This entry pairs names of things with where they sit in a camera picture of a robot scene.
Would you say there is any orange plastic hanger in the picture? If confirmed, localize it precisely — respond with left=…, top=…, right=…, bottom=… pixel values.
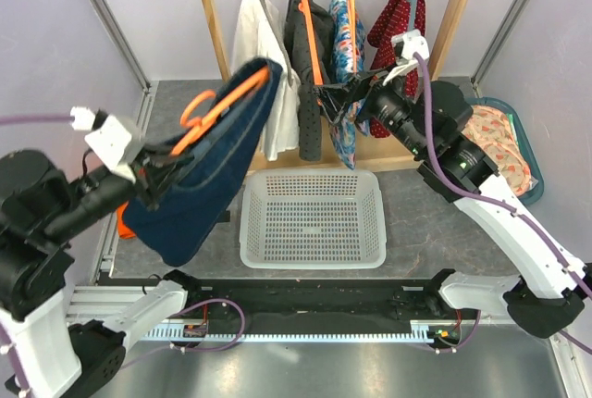
left=170, top=66, right=270, bottom=156

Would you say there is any blue denim skirt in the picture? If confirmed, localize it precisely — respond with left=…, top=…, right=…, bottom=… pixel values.
left=123, top=57, right=282, bottom=267

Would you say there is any white plastic basket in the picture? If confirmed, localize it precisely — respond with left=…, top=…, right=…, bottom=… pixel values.
left=240, top=168, right=387, bottom=270

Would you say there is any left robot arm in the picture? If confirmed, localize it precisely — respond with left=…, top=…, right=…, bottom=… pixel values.
left=1, top=149, right=204, bottom=397

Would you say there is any orange hanger of floral garment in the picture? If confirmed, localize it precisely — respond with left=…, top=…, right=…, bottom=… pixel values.
left=346, top=0, right=358, bottom=73

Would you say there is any red polka dot garment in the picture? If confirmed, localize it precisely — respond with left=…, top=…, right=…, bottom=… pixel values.
left=366, top=0, right=426, bottom=139

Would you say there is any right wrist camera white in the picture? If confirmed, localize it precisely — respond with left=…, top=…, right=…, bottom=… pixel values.
left=383, top=29, right=429, bottom=86

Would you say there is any blue floral garment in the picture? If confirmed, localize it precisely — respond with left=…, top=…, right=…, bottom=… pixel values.
left=328, top=0, right=370, bottom=169

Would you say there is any peach patterned garment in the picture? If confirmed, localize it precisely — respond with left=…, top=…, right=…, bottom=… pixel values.
left=462, top=105, right=537, bottom=196

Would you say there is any orange hanger of black garment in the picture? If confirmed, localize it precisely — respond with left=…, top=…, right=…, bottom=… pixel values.
left=299, top=0, right=323, bottom=85

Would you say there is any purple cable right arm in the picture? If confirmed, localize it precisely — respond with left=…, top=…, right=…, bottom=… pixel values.
left=411, top=50, right=592, bottom=355

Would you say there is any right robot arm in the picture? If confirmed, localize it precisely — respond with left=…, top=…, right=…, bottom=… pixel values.
left=314, top=70, right=591, bottom=339

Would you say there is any black dotted garment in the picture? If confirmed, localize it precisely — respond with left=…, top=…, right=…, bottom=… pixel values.
left=283, top=0, right=335, bottom=162

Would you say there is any teal plastic basket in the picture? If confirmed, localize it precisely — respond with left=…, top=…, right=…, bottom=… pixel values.
left=467, top=97, right=544, bottom=205

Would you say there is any orange cloth on floor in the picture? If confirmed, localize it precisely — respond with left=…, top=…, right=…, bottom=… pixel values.
left=116, top=203, right=136, bottom=240

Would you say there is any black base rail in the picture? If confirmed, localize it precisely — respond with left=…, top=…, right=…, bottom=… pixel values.
left=96, top=270, right=482, bottom=337

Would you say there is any white pleated skirt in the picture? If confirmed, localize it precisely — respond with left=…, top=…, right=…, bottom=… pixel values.
left=229, top=0, right=302, bottom=162

